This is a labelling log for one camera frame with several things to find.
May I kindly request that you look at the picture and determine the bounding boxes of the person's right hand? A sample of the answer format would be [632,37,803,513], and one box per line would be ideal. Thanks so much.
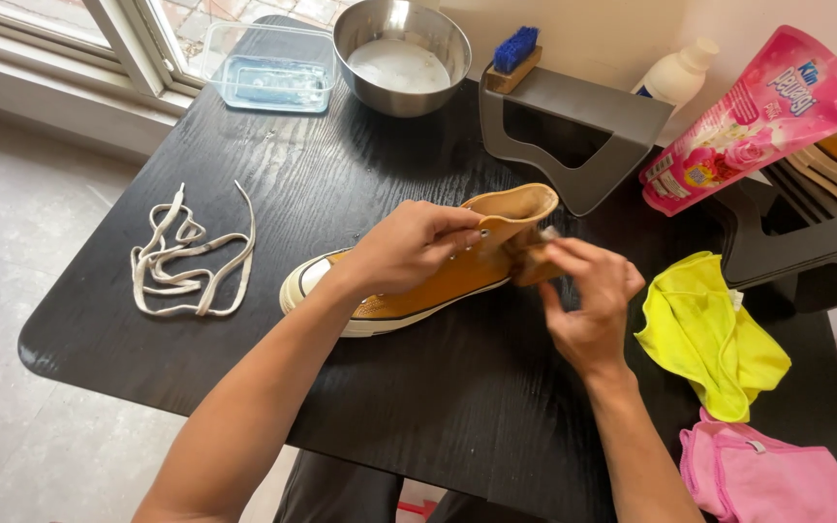
[537,236,646,380]

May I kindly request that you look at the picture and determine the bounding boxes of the person's left hand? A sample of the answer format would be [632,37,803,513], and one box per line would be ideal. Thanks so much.
[328,200,485,299]

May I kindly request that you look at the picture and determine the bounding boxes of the white soapy water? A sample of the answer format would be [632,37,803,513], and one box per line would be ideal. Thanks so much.
[346,38,453,94]

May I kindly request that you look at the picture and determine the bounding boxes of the blue bristle wooden brush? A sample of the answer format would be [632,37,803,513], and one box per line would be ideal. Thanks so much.
[485,26,543,95]

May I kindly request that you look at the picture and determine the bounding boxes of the stainless steel bowl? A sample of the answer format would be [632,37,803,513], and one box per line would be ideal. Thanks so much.
[332,0,473,119]

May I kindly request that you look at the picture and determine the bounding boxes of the grey shoe stand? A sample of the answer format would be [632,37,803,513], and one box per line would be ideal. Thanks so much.
[478,64,675,217]

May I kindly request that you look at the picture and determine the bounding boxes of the clear plastic container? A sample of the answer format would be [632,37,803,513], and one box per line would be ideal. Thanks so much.
[200,20,339,115]

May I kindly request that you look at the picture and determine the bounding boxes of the white plastic bottle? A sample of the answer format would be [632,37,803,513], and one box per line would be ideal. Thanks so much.
[631,38,720,119]

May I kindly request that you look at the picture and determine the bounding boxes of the yellow microfibre cloth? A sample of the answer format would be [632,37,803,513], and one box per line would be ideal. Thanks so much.
[634,251,793,424]

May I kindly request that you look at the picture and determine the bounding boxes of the small red object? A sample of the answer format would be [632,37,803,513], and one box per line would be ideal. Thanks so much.
[397,499,440,523]

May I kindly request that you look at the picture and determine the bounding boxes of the white shoelace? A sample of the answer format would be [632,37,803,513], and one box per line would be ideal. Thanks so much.
[130,180,257,318]

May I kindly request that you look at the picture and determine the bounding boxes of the person's dark trousers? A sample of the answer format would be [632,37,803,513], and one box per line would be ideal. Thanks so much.
[273,449,559,523]

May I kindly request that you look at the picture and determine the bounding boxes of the pink flowered refill pouch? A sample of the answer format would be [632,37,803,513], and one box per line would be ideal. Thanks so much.
[639,25,837,217]

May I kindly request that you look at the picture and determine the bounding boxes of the black shoe stand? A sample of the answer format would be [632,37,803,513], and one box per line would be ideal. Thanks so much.
[702,158,837,315]

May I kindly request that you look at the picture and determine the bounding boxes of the pink microfibre cloth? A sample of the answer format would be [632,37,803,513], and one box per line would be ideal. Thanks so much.
[679,407,837,523]

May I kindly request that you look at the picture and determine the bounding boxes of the white window frame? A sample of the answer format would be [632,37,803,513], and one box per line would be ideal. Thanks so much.
[0,0,361,100]

